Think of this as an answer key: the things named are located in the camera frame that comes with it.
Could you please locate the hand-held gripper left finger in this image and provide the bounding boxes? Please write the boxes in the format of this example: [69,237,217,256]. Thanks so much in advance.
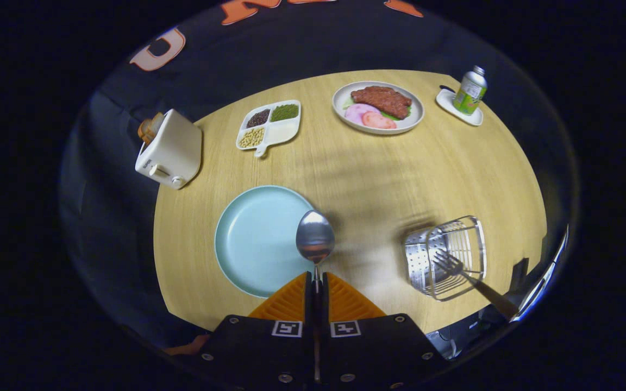
[199,272,314,387]

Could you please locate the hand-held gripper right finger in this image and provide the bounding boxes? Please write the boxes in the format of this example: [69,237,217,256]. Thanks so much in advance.
[321,272,447,389]

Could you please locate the wooden handled metal spoon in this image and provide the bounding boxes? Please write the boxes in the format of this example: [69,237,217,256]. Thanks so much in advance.
[296,210,336,381]

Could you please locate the wooden handled metal fork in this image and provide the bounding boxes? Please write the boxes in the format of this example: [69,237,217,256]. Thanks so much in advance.
[433,249,520,320]

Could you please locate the light blue plate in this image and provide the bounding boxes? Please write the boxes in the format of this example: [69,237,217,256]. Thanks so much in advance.
[214,185,319,299]

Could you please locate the metal cutlery basket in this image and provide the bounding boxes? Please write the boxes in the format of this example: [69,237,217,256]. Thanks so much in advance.
[404,216,487,302]

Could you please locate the white divided snack tray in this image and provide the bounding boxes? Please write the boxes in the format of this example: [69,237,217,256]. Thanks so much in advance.
[236,99,302,158]

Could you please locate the salmon pink ham slice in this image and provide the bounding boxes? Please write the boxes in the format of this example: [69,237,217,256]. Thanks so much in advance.
[362,111,398,130]

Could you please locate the pale pink ham slice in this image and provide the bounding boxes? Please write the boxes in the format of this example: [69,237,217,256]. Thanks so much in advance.
[344,103,381,127]

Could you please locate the black table clamp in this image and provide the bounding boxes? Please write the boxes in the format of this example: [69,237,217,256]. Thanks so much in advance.
[510,258,529,294]

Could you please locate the green lettuce leaf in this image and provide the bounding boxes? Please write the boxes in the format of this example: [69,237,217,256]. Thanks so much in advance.
[343,97,412,121]

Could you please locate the white round food plate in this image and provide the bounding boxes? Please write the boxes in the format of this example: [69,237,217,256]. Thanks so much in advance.
[332,81,425,135]

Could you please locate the white toaster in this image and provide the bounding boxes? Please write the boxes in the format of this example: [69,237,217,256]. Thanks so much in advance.
[135,109,203,190]

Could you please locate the brown steak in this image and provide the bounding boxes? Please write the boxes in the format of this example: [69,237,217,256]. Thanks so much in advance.
[350,86,413,120]

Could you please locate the toasted bread slice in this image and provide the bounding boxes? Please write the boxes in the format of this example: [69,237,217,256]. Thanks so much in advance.
[137,112,165,145]

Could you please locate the white square saucer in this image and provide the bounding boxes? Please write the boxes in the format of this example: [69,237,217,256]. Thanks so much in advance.
[435,88,484,127]

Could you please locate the green drink can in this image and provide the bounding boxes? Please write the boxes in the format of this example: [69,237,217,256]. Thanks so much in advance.
[453,66,488,116]

